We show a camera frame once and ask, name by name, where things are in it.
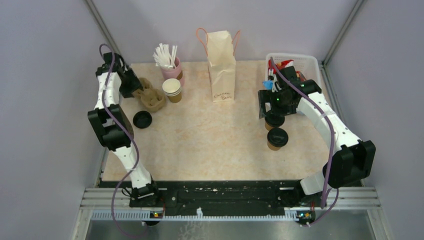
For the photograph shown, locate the blue cartoon cloth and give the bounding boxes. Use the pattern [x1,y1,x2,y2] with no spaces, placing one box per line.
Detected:
[262,80,274,90]

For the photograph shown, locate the brown paper coffee cup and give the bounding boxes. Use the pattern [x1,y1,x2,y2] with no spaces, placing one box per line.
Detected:
[264,122,274,131]

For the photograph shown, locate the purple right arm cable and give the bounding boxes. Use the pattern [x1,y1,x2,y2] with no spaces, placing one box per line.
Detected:
[269,56,340,228]

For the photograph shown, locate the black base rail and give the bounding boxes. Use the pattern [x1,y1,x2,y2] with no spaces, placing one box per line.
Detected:
[118,180,323,217]

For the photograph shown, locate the brown pulp cup carrier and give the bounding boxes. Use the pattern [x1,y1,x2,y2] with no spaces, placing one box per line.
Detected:
[132,77,167,113]

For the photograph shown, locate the white plastic basket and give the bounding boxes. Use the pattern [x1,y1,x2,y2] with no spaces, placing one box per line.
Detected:
[266,53,328,120]

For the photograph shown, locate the pink straw holder cup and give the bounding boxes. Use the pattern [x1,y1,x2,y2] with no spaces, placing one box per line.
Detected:
[160,57,185,87]

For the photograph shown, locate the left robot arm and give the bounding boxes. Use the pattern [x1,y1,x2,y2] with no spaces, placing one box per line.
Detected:
[87,52,161,207]

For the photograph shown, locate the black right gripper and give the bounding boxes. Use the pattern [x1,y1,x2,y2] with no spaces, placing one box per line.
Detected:
[258,88,296,119]

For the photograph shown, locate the stack of black lids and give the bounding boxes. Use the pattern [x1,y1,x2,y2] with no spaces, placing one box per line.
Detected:
[132,110,153,129]

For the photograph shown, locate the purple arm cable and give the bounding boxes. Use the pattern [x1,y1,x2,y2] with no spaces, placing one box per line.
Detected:
[269,56,340,228]
[98,43,150,240]

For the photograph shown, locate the black cup lid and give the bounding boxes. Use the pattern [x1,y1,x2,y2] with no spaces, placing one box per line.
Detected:
[264,114,285,128]
[267,128,289,148]

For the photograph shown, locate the cream paper takeout bag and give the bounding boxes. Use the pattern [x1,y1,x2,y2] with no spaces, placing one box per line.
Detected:
[195,27,241,103]

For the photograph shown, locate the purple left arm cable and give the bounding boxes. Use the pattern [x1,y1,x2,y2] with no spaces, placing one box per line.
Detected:
[98,43,150,240]

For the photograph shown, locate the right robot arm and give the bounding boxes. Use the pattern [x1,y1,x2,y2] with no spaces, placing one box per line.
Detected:
[258,66,376,206]

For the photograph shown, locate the red patterned cloth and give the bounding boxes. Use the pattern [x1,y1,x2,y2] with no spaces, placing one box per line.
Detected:
[267,59,307,82]

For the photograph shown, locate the white wrapped straws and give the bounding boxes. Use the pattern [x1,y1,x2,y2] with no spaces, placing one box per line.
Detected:
[152,43,178,70]

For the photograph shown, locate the stack of brown paper cups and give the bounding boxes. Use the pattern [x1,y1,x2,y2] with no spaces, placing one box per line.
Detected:
[162,78,182,103]

